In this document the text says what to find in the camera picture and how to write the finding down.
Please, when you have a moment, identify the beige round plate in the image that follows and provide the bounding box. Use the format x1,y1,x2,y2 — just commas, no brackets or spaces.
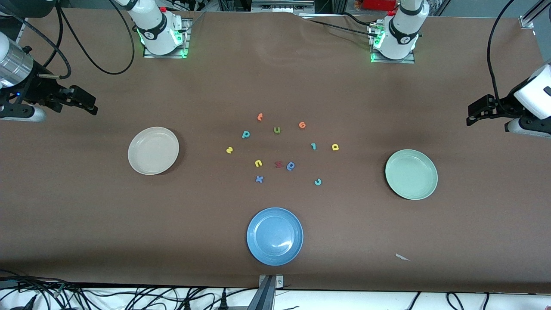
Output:
128,127,180,175

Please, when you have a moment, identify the green round plate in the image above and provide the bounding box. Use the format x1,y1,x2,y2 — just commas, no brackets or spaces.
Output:
385,149,438,200

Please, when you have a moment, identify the brown table cover sheet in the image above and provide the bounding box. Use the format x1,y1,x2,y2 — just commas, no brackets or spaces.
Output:
0,11,551,294

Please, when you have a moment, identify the red box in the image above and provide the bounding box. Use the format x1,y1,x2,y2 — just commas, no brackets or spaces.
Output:
363,0,399,12

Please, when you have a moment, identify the grey metal box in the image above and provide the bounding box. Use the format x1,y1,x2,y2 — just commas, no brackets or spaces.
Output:
251,0,315,15

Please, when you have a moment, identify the blue round plate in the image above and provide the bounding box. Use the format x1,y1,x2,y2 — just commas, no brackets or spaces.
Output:
247,208,304,266

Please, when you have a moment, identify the black right arm gripper cable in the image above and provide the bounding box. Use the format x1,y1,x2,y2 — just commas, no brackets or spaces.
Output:
0,6,73,80

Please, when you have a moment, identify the black right arm loop cable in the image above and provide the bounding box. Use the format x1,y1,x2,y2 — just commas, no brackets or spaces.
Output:
58,0,136,75

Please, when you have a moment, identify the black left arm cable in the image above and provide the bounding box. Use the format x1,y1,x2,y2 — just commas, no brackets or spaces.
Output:
486,0,517,115

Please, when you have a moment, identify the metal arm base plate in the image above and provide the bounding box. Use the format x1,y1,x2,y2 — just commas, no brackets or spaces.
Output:
369,22,416,65
143,18,190,59

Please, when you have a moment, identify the aluminium frame profile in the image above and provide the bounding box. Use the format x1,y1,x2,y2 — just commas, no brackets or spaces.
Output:
519,0,551,29

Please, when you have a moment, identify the black base cable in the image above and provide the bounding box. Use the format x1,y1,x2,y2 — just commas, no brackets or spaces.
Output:
308,19,376,37
342,11,373,27

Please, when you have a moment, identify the metal table clamp bracket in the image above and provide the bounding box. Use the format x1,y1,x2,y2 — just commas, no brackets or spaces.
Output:
258,274,284,310

